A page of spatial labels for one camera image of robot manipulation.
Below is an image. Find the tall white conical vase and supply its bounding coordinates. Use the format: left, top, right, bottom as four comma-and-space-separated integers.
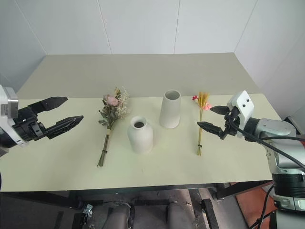
159, 89, 182, 130

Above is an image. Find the pink dried flower bouquet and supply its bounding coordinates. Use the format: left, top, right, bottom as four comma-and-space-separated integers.
96, 86, 131, 168

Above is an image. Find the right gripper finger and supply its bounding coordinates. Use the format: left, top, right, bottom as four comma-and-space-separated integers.
210, 105, 231, 116
196, 121, 226, 140

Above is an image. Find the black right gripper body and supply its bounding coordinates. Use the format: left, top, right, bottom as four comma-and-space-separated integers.
222, 107, 241, 139

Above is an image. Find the dark grey rounded shape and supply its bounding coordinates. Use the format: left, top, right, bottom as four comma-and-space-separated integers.
166, 202, 192, 229
107, 205, 134, 229

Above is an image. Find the black table frame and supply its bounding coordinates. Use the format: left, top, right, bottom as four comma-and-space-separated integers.
0, 180, 275, 229

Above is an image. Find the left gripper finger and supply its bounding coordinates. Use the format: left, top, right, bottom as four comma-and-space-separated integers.
43, 115, 85, 140
28, 96, 69, 118

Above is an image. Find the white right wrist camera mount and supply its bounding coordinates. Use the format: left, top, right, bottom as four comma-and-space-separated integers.
227, 90, 256, 139

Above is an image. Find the yellow wheat flower bouquet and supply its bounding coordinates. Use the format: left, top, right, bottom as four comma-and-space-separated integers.
191, 91, 212, 157

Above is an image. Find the silver metal clamp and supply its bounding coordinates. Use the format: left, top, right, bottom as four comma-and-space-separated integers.
82, 203, 94, 219

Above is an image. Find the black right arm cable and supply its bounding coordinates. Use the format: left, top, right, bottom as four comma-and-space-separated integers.
230, 110, 305, 229

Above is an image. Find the round white bottle vase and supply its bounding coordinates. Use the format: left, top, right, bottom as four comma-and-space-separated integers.
127, 115, 154, 155

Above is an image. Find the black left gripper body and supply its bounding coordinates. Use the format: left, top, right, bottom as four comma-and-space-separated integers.
13, 106, 48, 144

